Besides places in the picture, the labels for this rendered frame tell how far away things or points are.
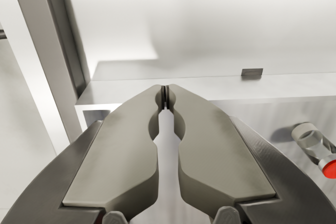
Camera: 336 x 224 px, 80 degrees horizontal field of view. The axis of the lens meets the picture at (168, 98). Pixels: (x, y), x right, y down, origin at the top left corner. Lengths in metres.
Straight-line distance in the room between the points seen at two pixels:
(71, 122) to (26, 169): 1.71
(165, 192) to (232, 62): 0.17
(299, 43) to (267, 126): 0.08
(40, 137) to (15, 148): 0.21
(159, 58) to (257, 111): 0.10
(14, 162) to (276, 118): 1.78
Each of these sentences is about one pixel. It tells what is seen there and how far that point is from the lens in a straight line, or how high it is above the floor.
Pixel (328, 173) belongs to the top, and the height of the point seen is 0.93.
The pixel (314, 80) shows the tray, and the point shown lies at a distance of 0.19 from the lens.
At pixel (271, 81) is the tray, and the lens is 0.17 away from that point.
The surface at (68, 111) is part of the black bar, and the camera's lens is 0.17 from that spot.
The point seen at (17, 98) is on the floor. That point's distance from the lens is 1.45.
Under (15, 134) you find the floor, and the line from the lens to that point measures 1.65.
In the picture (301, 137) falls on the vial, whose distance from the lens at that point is 0.22.
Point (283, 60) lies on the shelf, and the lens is 0.18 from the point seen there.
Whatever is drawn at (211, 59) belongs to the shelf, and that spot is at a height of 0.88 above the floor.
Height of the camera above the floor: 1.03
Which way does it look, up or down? 59 degrees down
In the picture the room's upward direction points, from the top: 176 degrees clockwise
